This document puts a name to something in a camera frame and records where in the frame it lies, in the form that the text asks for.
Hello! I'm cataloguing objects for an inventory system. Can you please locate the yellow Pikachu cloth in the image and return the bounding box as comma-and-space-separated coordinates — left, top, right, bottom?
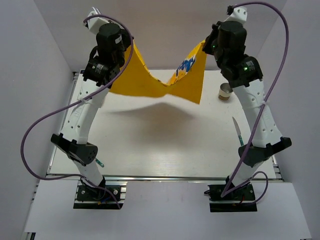
110, 40, 207, 104

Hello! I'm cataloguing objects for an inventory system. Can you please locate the metal cup with paper sleeve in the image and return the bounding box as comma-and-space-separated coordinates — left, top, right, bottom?
218, 82, 233, 101

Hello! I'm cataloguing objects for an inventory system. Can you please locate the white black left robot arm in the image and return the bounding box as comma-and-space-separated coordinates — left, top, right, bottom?
50, 23, 127, 200

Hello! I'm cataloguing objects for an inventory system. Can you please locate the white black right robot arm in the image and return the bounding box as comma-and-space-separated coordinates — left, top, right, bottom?
202, 21, 292, 200

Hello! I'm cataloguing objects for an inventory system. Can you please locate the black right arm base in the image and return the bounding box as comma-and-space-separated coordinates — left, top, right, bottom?
204, 184, 258, 213

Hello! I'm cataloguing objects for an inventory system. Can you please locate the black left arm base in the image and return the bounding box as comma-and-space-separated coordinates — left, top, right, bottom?
73, 180, 127, 210

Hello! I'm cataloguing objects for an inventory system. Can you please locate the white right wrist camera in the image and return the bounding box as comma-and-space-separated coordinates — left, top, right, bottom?
224, 5, 248, 25

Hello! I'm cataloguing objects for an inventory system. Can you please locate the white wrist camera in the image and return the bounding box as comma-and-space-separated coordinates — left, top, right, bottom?
83, 7, 109, 35
224, 5, 248, 25

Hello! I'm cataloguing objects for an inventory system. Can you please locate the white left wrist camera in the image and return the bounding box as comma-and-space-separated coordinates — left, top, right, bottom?
83, 7, 109, 35

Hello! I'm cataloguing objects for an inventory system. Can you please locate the knife with teal handle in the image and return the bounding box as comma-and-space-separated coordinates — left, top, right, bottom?
232, 117, 244, 146

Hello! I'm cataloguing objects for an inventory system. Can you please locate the teal handled cutlery piece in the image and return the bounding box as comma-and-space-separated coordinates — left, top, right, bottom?
95, 158, 105, 168

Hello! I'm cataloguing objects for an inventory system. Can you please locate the aluminium table frame rail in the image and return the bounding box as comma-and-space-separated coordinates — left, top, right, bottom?
47, 71, 285, 182

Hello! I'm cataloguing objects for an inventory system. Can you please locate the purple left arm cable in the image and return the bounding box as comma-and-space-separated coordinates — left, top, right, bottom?
20, 14, 135, 210

